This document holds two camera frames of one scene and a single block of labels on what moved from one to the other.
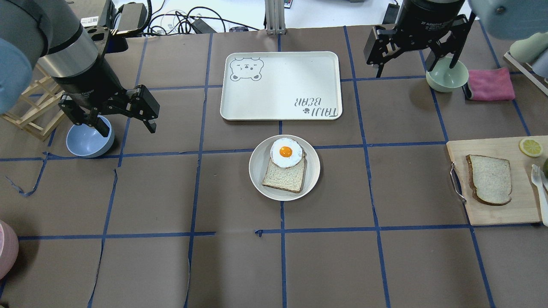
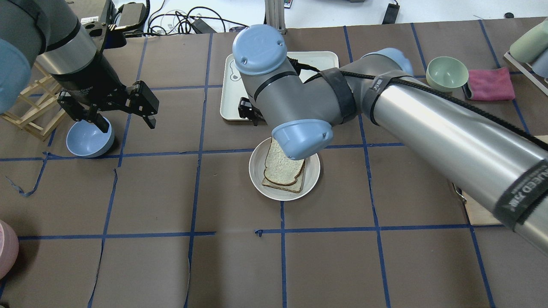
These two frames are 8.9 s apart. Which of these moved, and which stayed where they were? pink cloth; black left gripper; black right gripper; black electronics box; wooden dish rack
Moved: black right gripper
Stayed: black left gripper; wooden dish rack; pink cloth; black electronics box
